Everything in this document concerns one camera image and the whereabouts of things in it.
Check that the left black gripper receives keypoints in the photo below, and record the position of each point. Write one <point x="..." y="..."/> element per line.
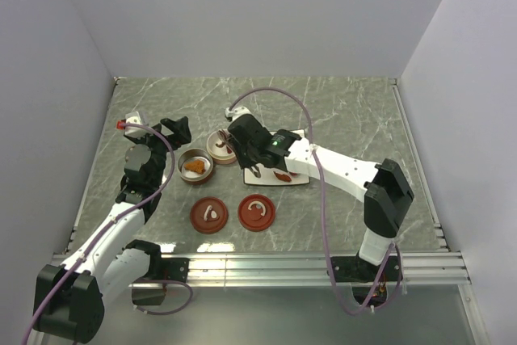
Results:
<point x="180" y="130"/>

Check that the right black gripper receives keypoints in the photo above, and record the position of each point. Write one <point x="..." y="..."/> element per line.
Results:
<point x="243" y="162"/>

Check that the metal tongs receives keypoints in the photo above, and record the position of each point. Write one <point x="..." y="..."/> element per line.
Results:
<point x="226" y="139"/>

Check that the orange fried nugget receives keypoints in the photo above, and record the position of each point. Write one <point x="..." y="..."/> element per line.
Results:
<point x="197" y="166"/>

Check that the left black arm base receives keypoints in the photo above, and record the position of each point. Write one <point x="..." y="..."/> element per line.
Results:
<point x="151" y="288"/>

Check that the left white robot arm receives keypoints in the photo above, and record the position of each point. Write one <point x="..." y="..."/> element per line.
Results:
<point x="70" y="298"/>

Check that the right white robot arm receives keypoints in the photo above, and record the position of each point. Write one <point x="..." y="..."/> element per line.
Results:
<point x="381" y="187"/>

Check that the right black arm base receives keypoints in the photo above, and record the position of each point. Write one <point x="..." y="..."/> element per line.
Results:
<point x="348" y="269"/>

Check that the white pink bowl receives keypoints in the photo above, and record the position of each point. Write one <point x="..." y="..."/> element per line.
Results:
<point x="219" y="155"/>

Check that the white rectangular plate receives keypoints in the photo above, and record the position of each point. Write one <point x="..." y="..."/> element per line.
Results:
<point x="268" y="178"/>

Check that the brown chicken wing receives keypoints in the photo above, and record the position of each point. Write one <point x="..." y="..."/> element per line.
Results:
<point x="283" y="177"/>

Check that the steel bowl red base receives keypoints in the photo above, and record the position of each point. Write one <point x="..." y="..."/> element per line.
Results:
<point x="189" y="156"/>

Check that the red lid right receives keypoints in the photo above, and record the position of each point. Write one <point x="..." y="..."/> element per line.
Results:
<point x="256" y="213"/>

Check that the red lid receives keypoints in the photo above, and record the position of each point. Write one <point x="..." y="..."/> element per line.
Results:
<point x="256" y="213"/>
<point x="209" y="215"/>

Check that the red lid left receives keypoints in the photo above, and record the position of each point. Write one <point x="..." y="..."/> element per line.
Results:
<point x="209" y="215"/>

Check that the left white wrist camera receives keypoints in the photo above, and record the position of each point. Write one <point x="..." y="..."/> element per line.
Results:
<point x="131" y="124"/>

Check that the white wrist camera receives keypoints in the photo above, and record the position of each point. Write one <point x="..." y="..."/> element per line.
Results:
<point x="131" y="124"/>
<point x="232" y="114"/>

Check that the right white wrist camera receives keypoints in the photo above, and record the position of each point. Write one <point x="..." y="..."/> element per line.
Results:
<point x="232" y="114"/>

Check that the aluminium front rail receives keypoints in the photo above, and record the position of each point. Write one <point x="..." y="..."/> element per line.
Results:
<point x="303" y="269"/>

